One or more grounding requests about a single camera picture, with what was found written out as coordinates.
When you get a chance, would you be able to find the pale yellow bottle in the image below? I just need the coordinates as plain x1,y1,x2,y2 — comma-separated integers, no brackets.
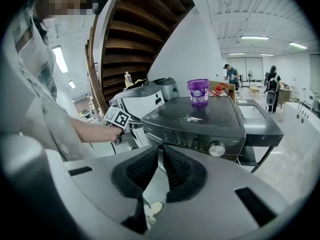
124,71,134,89

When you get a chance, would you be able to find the person's left hand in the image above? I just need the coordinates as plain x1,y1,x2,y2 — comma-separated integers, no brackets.
106,127,124,143

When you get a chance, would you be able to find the person's white shoe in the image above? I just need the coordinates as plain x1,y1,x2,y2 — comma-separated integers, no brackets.
146,200,165,217

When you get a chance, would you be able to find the purple plastic bucket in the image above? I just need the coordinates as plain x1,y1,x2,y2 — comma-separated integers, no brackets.
186,78,211,108

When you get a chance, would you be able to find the person's left forearm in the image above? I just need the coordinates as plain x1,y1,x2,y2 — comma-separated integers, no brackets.
70,117,111,144

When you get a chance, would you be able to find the dark wooden staircase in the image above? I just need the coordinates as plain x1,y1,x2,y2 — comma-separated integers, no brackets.
84,0,196,116

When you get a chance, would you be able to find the black head-worn camera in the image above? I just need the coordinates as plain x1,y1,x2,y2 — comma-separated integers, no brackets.
93,0,113,15

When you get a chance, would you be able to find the open cardboard box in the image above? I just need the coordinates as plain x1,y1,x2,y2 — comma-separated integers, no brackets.
208,80,239,105

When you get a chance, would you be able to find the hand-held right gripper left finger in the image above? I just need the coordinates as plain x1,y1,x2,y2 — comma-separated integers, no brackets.
63,145,161,235

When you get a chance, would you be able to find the black frame sink stand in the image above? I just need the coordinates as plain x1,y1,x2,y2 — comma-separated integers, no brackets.
237,99,285,174

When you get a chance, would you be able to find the dark grey washing machine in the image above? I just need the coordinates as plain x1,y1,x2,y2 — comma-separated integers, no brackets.
140,95,248,163

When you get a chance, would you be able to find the green white patterned shirt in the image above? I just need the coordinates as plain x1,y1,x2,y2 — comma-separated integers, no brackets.
3,0,97,163

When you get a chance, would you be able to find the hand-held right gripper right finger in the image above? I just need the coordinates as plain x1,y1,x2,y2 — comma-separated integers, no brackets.
161,145,289,232

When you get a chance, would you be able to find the white black wheeled machine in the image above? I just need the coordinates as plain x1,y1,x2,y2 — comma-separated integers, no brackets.
108,85,167,150

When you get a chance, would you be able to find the grey boxy appliance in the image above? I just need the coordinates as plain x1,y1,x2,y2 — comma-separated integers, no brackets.
149,76,181,102

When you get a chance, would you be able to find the red lidded jar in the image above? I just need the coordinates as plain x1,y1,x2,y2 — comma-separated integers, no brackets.
214,82,230,97

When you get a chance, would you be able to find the white detergent drawer dark front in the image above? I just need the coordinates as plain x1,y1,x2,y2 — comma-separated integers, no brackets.
144,132,165,146

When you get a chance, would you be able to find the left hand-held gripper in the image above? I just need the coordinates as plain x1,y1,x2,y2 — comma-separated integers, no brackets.
103,105,133,145

